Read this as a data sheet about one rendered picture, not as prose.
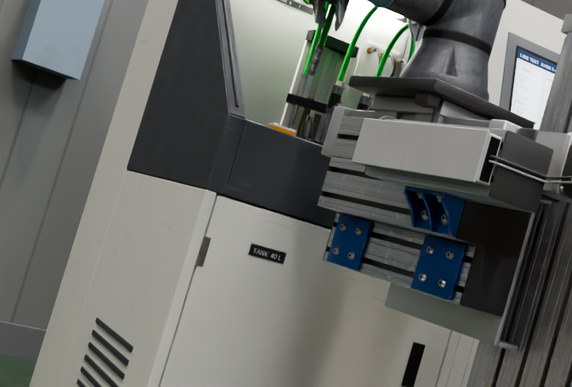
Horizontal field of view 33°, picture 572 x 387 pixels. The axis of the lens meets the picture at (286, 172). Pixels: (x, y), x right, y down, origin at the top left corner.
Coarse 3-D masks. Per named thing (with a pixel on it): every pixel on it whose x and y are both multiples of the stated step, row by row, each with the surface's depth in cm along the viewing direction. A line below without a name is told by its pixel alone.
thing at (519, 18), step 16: (512, 0) 267; (512, 16) 266; (528, 16) 269; (544, 16) 272; (512, 32) 265; (528, 32) 268; (544, 32) 271; (560, 32) 274; (496, 48) 261; (560, 48) 273; (496, 64) 260; (496, 80) 259; (496, 96) 258; (464, 336) 224; (464, 352) 224; (464, 368) 225; (448, 384) 223; (464, 384) 225
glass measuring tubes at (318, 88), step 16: (304, 48) 260; (336, 48) 261; (304, 64) 260; (320, 64) 260; (336, 64) 262; (320, 80) 263; (336, 80) 265; (304, 96) 261; (320, 96) 261; (288, 112) 259; (304, 112) 259; (320, 112) 261; (320, 128) 264
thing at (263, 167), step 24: (240, 144) 197; (264, 144) 199; (288, 144) 201; (312, 144) 204; (240, 168) 197; (264, 168) 199; (288, 168) 202; (312, 168) 204; (240, 192) 198; (264, 192) 200; (288, 192) 202; (312, 192) 205; (312, 216) 205
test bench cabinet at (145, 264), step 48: (144, 192) 228; (192, 192) 200; (144, 240) 218; (192, 240) 194; (96, 288) 239; (144, 288) 209; (96, 336) 228; (144, 336) 201; (96, 384) 218; (144, 384) 194
